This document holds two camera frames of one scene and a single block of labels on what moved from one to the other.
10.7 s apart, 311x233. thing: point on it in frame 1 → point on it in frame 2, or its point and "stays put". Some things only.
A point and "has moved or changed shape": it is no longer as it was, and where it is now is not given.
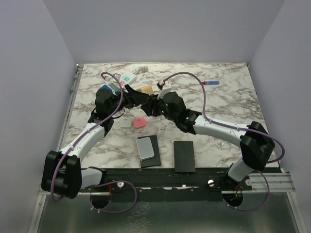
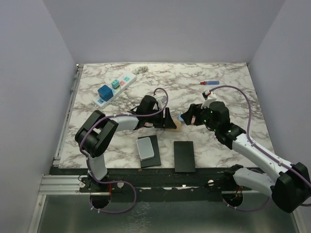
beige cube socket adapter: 146,89 has moved or changed shape
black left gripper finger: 135,97 → 169,123
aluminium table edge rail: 70,108 stays put
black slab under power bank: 156,160 stays put
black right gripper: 149,106 → 194,109
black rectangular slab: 184,159 stays put
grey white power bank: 145,148 stays put
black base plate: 167,184 stays put
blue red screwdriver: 207,83 stays put
